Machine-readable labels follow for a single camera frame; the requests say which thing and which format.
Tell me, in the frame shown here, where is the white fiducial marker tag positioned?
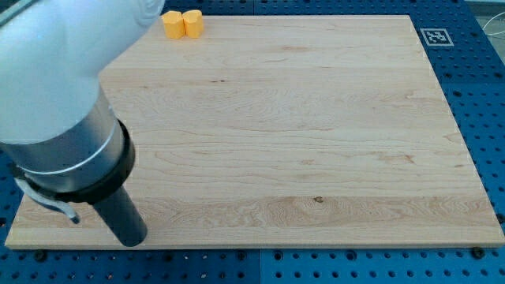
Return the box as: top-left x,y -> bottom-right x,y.
420,28 -> 454,47

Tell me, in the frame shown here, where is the light wooden board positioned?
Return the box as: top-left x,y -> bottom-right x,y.
4,14 -> 505,251

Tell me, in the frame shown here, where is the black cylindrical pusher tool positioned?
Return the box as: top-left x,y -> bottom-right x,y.
9,121 -> 148,247

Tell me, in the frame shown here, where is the white cable top right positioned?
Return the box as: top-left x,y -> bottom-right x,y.
481,10 -> 505,37

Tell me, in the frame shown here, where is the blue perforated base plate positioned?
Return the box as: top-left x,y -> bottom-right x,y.
1,0 -> 504,283

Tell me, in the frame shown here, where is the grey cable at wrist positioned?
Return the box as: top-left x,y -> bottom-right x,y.
14,177 -> 80,225

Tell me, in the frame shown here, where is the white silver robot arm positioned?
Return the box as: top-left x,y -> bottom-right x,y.
1,0 -> 164,192

